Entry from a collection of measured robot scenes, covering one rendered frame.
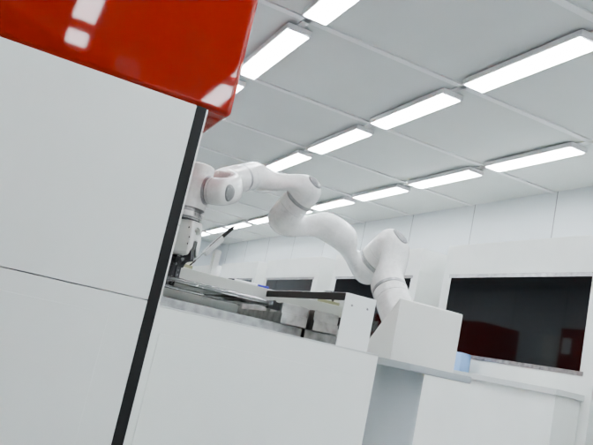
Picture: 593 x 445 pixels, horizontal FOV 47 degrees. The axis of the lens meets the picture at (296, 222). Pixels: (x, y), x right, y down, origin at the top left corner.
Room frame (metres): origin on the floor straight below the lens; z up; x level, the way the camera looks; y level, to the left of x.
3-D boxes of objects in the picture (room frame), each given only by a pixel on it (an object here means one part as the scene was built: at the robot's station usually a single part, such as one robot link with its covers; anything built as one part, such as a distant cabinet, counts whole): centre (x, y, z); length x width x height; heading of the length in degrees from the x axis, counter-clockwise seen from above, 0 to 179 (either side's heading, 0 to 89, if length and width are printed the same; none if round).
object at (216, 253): (2.24, 0.25, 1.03); 0.06 x 0.04 x 0.13; 113
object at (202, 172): (1.89, 0.30, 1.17); 0.09 x 0.08 x 0.13; 66
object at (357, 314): (2.05, -0.10, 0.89); 0.55 x 0.09 x 0.14; 23
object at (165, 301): (1.88, 0.16, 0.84); 0.50 x 0.02 x 0.03; 113
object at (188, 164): (1.70, 0.39, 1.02); 0.81 x 0.03 x 0.40; 23
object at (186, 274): (2.36, 0.32, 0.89); 0.62 x 0.35 x 0.14; 113
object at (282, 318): (2.09, 0.02, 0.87); 0.36 x 0.08 x 0.03; 23
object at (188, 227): (1.89, 0.30, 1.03); 0.10 x 0.07 x 0.11; 56
